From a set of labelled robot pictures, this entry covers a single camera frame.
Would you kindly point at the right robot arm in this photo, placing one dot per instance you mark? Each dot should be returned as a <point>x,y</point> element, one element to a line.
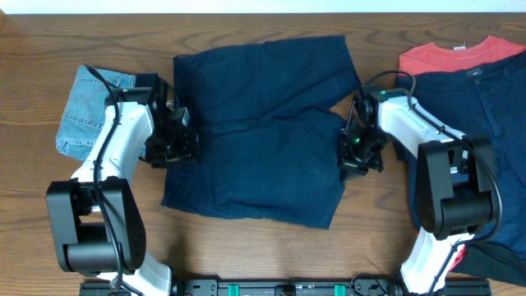
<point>456,194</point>

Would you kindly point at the folded light blue jeans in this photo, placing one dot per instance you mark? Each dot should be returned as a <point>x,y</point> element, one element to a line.
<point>83,116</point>

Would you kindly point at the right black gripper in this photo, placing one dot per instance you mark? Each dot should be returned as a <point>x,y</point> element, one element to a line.
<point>349,164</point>

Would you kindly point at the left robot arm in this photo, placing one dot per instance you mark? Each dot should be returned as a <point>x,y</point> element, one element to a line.
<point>97,228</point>

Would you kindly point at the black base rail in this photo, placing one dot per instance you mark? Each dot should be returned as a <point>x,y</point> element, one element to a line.
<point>359,285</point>

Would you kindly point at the navy blue shorts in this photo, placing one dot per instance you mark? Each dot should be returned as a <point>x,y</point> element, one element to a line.
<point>267,131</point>

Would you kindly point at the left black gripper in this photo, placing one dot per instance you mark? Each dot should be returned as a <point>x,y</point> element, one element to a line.
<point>188,151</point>

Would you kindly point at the red t-shirt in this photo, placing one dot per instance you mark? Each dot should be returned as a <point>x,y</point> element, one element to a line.
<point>431,58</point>

